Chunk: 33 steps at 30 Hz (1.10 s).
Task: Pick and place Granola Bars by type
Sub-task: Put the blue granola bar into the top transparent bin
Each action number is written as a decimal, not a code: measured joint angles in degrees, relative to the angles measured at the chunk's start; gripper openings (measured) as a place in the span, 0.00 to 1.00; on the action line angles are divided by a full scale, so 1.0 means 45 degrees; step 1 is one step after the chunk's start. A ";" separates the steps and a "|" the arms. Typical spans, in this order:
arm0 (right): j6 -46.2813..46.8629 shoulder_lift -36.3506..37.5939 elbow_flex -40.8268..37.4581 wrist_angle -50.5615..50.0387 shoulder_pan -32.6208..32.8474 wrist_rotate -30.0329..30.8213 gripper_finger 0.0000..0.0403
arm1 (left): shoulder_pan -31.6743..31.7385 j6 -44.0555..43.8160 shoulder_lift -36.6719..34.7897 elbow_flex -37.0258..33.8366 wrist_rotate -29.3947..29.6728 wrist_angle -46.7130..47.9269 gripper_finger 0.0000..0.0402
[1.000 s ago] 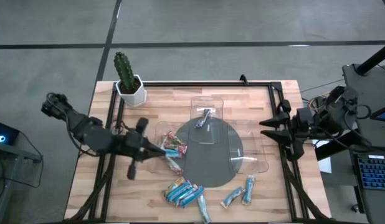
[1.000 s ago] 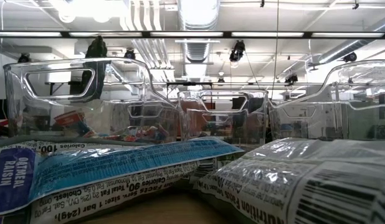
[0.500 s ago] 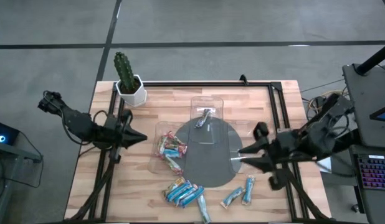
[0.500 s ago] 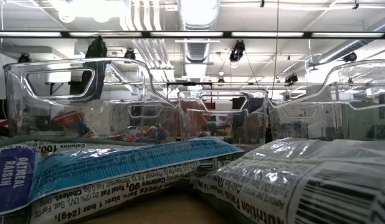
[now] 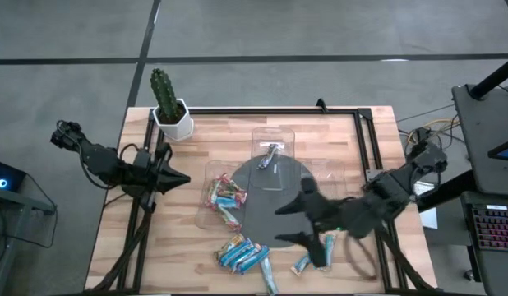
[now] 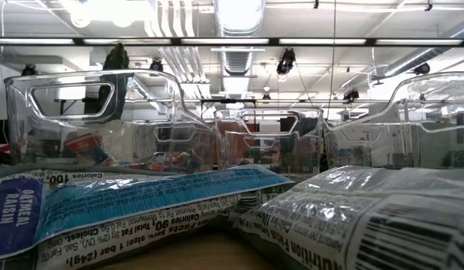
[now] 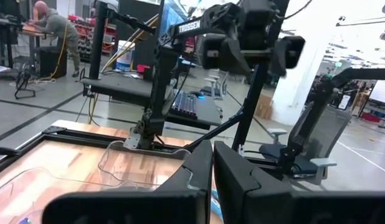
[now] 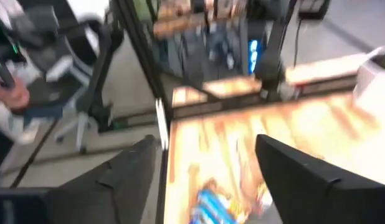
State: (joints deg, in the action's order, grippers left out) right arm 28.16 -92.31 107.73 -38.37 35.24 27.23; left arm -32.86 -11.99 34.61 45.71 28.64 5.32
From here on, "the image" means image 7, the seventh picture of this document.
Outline black workstation desk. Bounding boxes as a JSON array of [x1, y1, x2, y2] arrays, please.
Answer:
[[80, 73, 224, 131]]

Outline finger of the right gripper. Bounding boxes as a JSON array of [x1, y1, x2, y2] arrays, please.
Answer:
[[271, 35, 307, 78], [201, 32, 253, 75]]

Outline backlit keyboard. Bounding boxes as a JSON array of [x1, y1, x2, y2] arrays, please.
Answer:
[[170, 90, 199, 119]]

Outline black box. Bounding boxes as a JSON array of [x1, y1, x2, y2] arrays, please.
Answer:
[[39, 45, 69, 79]]

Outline black gantry post with brace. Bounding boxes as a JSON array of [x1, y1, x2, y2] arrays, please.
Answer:
[[185, 0, 292, 152]]

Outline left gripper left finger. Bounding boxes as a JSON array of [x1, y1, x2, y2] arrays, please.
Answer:
[[42, 139, 214, 224]]

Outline person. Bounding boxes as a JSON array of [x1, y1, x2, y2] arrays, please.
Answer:
[[28, 0, 82, 78]]

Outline small red box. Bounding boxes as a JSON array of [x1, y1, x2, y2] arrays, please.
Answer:
[[136, 63, 152, 75]]

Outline black desk pole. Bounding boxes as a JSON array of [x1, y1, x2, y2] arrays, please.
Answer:
[[88, 0, 158, 80]]

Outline black floor stand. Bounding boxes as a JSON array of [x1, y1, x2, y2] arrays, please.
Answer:
[[13, 57, 37, 100]]

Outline red storage shelving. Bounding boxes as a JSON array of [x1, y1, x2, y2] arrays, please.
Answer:
[[67, 14, 118, 63]]

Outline white office chair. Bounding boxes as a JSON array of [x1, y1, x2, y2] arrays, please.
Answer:
[[199, 73, 230, 102]]

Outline background work table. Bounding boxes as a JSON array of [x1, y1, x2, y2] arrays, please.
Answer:
[[0, 17, 56, 71]]

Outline computer monitor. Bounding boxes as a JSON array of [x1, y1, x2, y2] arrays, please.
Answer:
[[117, 0, 189, 43]]

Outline yellow cables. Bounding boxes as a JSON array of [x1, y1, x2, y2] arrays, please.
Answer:
[[87, 14, 159, 126]]

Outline white blue bucket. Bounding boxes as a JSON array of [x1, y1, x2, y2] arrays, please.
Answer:
[[115, 39, 136, 73]]

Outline black mesh office chair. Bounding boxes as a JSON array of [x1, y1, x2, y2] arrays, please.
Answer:
[[259, 101, 353, 187]]

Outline cardboard box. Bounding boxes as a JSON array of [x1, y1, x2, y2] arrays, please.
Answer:
[[254, 94, 273, 121]]

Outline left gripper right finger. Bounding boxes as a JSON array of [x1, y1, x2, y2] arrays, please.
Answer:
[[213, 140, 385, 224]]

